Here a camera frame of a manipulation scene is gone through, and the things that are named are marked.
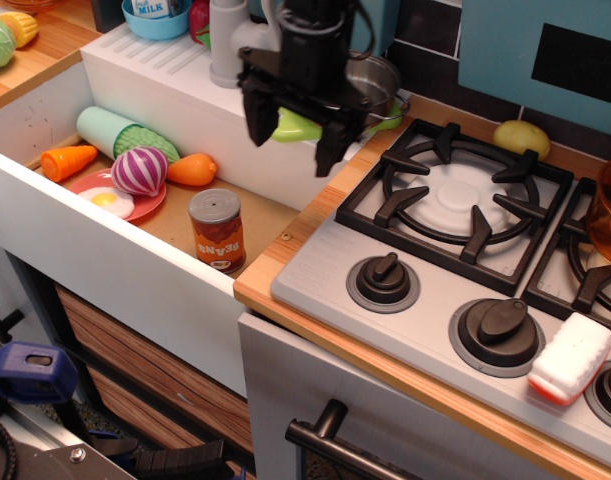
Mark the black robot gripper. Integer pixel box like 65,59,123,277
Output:
239,1,371,178

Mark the orange beans can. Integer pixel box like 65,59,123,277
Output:
188,188,246,273

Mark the stainless steel pot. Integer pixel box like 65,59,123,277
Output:
346,56,410,131

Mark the green plastic cutting board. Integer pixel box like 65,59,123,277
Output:
271,100,410,143

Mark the orange toy carrot right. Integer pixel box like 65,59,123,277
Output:
167,153,218,187

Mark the orange toy carrot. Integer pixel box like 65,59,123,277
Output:
167,153,218,187
40,145,98,182

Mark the grey toy faucet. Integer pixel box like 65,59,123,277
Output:
209,0,281,89

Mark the purple striped toy onion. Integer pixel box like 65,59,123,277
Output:
110,146,168,197

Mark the blue plastic bowl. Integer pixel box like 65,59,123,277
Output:
121,0,192,40

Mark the white toy sink basin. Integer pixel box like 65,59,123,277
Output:
0,26,326,394

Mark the black left stove knob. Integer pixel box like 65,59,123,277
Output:
346,252,421,314

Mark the black stove knob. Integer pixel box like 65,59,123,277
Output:
448,298,546,378
584,360,611,428
346,252,421,314

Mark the milk carton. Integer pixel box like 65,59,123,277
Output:
131,0,182,19

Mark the toy fried egg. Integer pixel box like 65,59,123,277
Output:
78,187,135,219

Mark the mint green cup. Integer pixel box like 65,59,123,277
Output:
76,106,140,159

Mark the grey toy stove top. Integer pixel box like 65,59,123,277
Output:
270,124,611,475

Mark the pink plastic plate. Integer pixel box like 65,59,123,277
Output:
68,168,167,222

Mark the black left burner grate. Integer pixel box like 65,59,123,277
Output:
335,119,573,295

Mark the black burner grate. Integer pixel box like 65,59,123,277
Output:
335,119,573,295
522,178,611,330

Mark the yellow toy potato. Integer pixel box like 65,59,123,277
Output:
492,120,551,160

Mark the orange toy carrot left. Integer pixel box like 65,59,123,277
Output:
40,145,98,182

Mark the yellow toy corn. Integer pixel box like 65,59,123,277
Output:
0,11,39,48

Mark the black middle stove knob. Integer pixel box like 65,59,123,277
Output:
448,298,546,378

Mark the orange transparent bowl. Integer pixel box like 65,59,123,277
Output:
585,160,611,263

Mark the black right burner grate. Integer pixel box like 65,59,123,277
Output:
522,178,611,330

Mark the white red toy sponge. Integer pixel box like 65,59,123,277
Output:
527,313,611,406

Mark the black right stove knob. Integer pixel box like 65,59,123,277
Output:
584,360,611,428

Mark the black oven door handle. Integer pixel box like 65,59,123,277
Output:
285,399,417,479

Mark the blue clamp handle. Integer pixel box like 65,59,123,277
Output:
0,341,79,404

